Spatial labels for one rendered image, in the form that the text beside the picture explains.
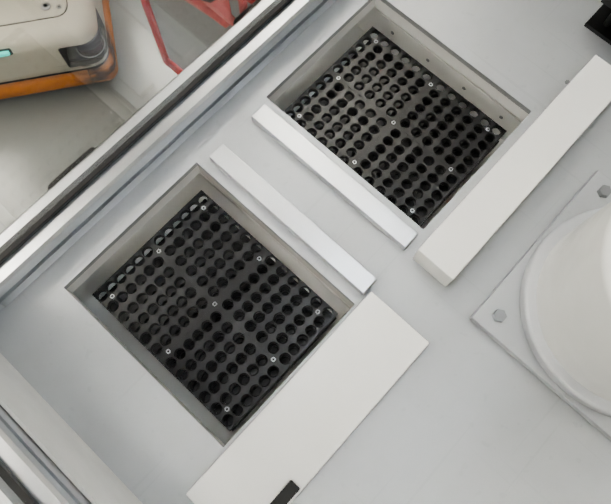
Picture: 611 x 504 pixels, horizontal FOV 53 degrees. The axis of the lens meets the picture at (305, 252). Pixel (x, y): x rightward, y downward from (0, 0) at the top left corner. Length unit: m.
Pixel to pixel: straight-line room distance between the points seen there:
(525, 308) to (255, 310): 0.29
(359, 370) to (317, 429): 0.07
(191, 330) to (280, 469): 0.19
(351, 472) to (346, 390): 0.08
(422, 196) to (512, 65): 0.19
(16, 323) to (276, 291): 0.28
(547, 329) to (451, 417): 0.13
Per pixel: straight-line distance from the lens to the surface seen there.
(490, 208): 0.69
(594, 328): 0.58
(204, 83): 0.72
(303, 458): 0.64
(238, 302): 0.71
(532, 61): 0.83
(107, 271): 0.82
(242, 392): 0.70
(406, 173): 0.77
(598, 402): 0.69
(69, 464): 0.60
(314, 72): 0.90
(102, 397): 0.68
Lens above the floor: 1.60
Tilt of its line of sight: 74 degrees down
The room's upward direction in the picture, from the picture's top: 2 degrees clockwise
